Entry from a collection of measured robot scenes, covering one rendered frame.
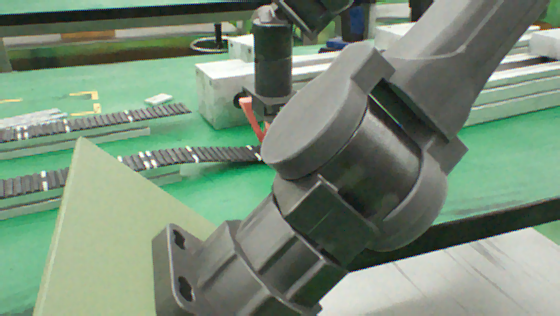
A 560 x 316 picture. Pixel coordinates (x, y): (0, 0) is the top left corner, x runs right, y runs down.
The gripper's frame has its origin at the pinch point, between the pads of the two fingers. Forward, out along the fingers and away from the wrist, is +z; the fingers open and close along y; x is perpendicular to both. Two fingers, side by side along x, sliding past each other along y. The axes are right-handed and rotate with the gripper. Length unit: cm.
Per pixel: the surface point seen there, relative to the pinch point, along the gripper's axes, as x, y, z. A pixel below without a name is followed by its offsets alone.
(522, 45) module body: -71, 16, -5
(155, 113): 14.4, 18.3, -1.4
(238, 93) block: 0.2, 14.2, -4.3
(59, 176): 31.5, 0.0, -1.8
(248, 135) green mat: 0.6, 9.1, 1.7
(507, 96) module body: -45.2, -4.6, -2.8
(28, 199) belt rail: 35.6, -2.2, -0.5
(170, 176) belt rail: 17.3, -2.1, 0.5
